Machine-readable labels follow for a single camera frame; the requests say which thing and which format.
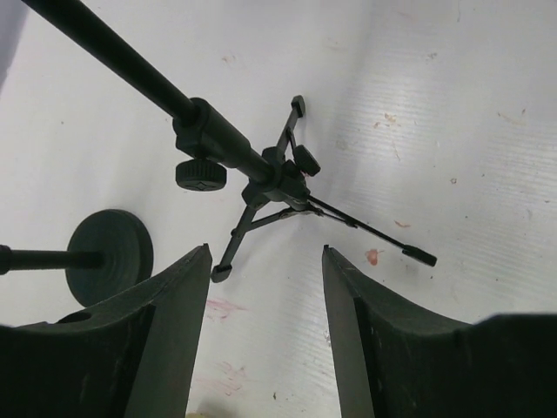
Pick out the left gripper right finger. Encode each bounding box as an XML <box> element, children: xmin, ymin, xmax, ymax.
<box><xmin>322</xmin><ymin>246</ymin><xmax>556</xmax><ymax>417</ymax></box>

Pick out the black tripod microphone stand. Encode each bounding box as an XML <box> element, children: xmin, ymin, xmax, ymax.
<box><xmin>27</xmin><ymin>1</ymin><xmax>437</xmax><ymax>283</ymax></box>

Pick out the round base microphone stand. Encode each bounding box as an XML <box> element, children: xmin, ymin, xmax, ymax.
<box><xmin>1</xmin><ymin>209</ymin><xmax>154</xmax><ymax>307</ymax></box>

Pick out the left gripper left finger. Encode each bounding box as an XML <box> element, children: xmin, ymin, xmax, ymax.
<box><xmin>1</xmin><ymin>245</ymin><xmax>212</xmax><ymax>417</ymax></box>

